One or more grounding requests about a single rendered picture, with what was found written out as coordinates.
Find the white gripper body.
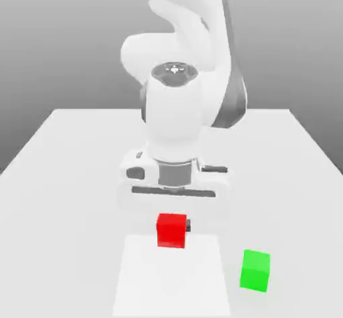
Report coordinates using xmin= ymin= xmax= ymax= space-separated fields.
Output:
xmin=117 ymin=178 xmax=232 ymax=214

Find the small red cube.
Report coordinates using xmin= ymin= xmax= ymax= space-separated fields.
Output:
xmin=156 ymin=213 xmax=188 ymax=250

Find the small green cube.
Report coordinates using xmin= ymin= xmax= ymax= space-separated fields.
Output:
xmin=239 ymin=249 xmax=271 ymax=294

